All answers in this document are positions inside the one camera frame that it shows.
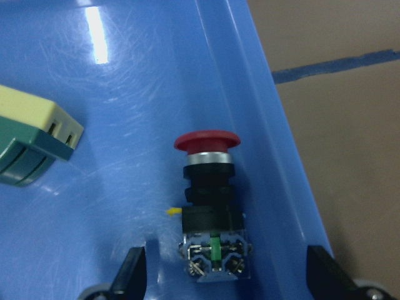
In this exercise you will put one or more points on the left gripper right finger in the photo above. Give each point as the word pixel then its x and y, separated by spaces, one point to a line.
pixel 327 280

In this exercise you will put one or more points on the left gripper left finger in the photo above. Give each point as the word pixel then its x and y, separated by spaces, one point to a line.
pixel 129 283

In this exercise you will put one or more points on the red emergency stop button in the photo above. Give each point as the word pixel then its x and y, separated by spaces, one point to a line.
pixel 214 244

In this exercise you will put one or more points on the green yellow terminal block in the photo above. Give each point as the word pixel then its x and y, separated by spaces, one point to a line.
pixel 34 133

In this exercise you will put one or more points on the blue plastic tray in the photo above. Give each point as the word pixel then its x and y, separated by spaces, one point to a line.
pixel 136 75

